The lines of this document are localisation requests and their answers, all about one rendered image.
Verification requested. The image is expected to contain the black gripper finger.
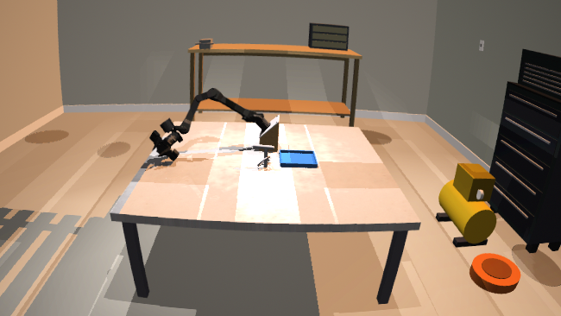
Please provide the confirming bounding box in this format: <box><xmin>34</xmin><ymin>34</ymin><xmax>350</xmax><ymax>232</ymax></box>
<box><xmin>158</xmin><ymin>148</ymin><xmax>172</xmax><ymax>157</ymax></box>
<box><xmin>153</xmin><ymin>136</ymin><xmax>161</xmax><ymax>151</ymax></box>

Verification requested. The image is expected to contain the blue tray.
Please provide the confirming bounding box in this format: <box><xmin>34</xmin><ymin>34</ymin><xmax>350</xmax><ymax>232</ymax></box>
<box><xmin>279</xmin><ymin>149</ymin><xmax>318</xmax><ymax>167</ymax></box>

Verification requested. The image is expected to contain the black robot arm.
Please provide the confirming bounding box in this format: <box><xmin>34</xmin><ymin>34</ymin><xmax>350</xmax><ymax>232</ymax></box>
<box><xmin>160</xmin><ymin>88</ymin><xmax>271</xmax><ymax>143</ymax></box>

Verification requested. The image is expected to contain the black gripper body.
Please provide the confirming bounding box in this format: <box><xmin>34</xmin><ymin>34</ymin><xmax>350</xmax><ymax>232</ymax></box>
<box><xmin>149</xmin><ymin>130</ymin><xmax>180</xmax><ymax>161</ymax></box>

